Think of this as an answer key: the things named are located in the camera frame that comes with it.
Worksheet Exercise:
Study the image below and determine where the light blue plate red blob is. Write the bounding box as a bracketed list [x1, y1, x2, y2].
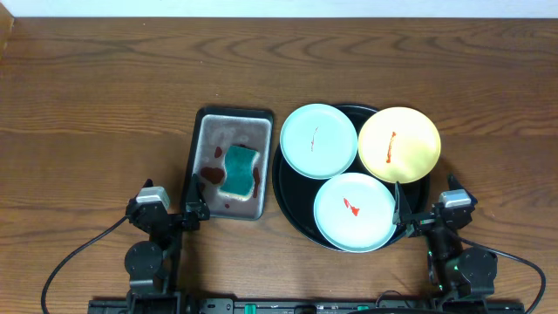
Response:
[313, 173, 397, 253]

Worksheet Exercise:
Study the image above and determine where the green yellow sponge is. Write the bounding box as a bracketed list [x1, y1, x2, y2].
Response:
[219, 146, 260, 201]

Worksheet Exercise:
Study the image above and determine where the yellow plate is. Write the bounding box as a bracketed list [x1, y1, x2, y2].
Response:
[358, 106, 441, 184]

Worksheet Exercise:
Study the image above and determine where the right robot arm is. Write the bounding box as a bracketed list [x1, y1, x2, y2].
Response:
[393, 174, 498, 313]

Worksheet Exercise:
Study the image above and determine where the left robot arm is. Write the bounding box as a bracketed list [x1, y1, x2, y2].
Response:
[125, 174, 210, 314]

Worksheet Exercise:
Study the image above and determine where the black rectangular soapy tray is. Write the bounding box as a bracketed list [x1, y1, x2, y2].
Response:
[180, 107, 273, 220]

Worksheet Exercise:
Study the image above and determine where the black round serving tray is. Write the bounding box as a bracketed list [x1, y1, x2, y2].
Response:
[272, 103, 431, 251]

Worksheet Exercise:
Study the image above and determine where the light blue streaked plate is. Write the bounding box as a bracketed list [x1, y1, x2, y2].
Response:
[280, 104, 357, 180]

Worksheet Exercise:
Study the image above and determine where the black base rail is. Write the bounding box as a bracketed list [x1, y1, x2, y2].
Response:
[87, 297, 524, 314]

